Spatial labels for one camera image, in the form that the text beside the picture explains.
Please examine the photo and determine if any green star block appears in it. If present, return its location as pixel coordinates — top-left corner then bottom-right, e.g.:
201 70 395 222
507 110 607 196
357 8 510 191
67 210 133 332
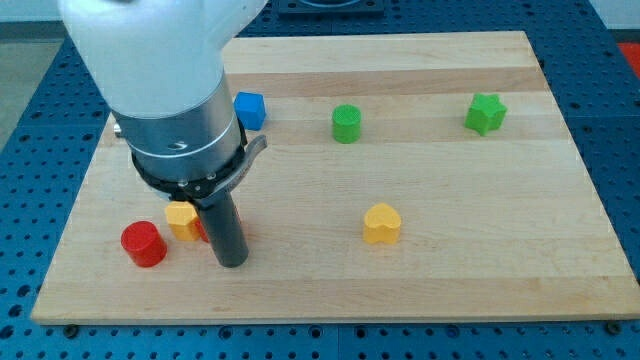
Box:
464 93 508 136

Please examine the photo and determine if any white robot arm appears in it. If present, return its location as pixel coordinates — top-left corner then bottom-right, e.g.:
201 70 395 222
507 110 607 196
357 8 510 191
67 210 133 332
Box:
58 0 266 182

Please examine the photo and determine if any wooden board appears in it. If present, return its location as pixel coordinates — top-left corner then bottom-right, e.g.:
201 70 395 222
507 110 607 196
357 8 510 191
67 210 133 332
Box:
32 31 639 325

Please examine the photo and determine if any red block behind pusher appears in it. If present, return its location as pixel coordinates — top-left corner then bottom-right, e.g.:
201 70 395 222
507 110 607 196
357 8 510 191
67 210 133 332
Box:
195 219 209 243

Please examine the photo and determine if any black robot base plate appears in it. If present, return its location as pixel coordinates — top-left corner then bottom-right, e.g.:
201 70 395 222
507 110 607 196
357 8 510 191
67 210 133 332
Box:
273 0 385 16

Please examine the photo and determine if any yellow pentagon block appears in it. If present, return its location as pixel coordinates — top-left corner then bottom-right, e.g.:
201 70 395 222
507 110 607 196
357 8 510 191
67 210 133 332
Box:
164 201 200 241

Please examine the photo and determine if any yellow heart block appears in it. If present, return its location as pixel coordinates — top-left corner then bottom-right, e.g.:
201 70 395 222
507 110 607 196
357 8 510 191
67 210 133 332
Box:
362 203 402 244

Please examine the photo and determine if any black clamp with metal lever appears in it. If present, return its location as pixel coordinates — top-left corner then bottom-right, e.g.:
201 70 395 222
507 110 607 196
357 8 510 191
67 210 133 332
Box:
131 135 268 208

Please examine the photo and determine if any green cylinder block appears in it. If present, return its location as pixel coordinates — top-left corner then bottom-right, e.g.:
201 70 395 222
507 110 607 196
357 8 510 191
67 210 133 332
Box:
332 104 362 144

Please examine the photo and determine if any blue cube block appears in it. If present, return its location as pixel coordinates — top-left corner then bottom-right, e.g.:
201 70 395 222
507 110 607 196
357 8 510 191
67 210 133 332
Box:
234 92 266 131

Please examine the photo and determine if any red cylinder block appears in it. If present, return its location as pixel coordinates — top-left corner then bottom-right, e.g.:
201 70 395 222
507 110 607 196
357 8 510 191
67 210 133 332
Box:
121 221 168 268

